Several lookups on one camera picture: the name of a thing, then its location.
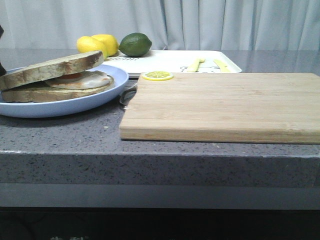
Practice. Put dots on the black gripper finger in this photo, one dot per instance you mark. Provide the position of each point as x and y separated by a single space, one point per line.
2 69

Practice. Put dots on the toast bread slice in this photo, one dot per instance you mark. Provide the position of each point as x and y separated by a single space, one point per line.
50 69
40 92

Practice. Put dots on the light blue round plate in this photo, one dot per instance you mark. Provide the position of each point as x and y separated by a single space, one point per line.
71 106

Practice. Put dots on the white rectangular tray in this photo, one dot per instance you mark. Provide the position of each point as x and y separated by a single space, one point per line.
174 61

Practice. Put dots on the fried egg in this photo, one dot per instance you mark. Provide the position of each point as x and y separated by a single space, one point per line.
81 81

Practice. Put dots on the front yellow lemon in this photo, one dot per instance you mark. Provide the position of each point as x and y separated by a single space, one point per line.
87 44

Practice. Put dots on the rear yellow lemon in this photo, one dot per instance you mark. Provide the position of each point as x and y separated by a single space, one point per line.
109 41

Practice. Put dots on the metal spoon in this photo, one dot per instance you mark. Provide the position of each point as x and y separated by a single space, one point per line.
127 95

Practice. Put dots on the green lime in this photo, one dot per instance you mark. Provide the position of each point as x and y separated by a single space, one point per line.
135 44

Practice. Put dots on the yellow lemon slice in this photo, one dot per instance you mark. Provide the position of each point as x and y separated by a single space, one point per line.
157 75

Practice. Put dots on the yellow plastic fork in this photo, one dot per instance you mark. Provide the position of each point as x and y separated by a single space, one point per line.
195 65

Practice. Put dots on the white curtain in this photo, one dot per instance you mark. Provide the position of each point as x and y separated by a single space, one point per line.
170 24

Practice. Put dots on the yellow plastic knife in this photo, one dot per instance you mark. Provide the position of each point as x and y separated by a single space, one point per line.
222 66

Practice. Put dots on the wooden cutting board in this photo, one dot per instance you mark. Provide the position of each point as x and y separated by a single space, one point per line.
226 107

